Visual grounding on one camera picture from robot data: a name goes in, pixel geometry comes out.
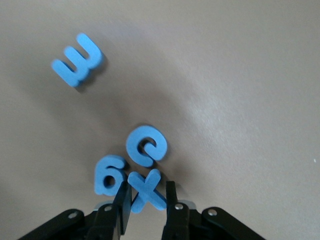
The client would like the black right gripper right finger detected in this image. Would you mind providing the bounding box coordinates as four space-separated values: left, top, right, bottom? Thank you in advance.
162 181 198 240

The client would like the blue foam letter X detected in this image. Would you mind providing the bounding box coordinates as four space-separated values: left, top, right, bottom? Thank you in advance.
127 168 168 214

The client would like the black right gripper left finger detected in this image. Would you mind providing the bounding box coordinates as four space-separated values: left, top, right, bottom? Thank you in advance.
87 181 133 240

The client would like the blue foam letter E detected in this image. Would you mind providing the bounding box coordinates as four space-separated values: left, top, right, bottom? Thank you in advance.
51 33 103 88

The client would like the blue foam number 6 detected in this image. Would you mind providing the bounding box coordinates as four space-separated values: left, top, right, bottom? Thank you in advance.
94 154 130 196

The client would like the blue foam letter G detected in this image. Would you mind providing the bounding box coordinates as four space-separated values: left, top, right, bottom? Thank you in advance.
125 125 169 168

